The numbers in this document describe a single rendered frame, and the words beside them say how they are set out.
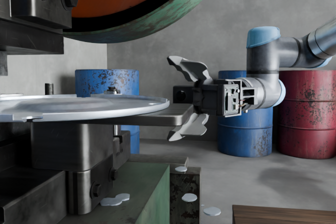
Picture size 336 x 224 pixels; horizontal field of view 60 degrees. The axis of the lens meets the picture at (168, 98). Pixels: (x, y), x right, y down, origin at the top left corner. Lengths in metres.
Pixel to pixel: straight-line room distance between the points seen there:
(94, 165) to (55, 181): 0.05
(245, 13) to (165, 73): 1.21
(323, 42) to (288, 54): 0.08
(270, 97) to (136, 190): 0.39
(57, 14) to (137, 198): 0.28
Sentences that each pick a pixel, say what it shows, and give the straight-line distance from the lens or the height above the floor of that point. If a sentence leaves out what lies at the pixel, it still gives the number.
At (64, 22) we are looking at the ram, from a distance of 0.46.
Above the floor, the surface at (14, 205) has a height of 0.70.
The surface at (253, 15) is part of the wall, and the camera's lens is 3.76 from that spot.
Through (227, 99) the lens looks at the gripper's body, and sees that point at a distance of 0.55.
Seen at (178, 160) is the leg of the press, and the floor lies 0.64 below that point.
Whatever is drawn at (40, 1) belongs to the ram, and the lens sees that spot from 0.42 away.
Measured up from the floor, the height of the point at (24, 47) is 0.86.
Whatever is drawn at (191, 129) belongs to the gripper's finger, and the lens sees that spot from 0.55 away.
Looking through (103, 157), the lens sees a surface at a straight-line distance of 0.42.
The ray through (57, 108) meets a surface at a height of 0.78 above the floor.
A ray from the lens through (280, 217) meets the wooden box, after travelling 1.12.
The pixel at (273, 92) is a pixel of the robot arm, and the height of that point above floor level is 0.78.
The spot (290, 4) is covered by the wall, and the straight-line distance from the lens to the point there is 3.85.
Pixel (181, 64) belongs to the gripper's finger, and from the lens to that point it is 0.54.
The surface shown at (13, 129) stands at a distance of 0.47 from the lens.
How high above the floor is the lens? 0.82
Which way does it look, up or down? 4 degrees down
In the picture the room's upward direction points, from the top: straight up
